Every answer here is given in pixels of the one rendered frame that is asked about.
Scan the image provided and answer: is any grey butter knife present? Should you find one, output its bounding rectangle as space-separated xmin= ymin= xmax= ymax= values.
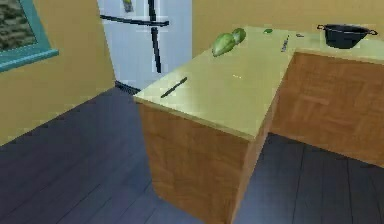
xmin=280 ymin=34 xmax=290 ymax=53

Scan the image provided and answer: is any black fridge handle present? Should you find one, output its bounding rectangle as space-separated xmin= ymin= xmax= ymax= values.
xmin=150 ymin=26 xmax=163 ymax=74
xmin=147 ymin=0 xmax=158 ymax=22

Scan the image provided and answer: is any teal framed window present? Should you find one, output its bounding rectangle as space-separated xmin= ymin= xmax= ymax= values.
xmin=0 ymin=0 xmax=60 ymax=73

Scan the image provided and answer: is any black cooking pot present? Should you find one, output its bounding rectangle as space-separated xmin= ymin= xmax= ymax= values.
xmin=316 ymin=23 xmax=379 ymax=50

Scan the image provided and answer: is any wooden kitchen counter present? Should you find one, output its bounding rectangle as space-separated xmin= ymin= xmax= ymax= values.
xmin=133 ymin=25 xmax=384 ymax=224

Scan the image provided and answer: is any white fridge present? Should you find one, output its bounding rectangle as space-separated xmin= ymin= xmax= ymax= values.
xmin=96 ymin=0 xmax=194 ymax=95

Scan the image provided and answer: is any green lettuce head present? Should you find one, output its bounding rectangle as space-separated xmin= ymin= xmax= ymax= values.
xmin=211 ymin=27 xmax=247 ymax=58

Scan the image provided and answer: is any black pencil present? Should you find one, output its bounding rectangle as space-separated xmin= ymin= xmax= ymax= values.
xmin=160 ymin=76 xmax=188 ymax=99

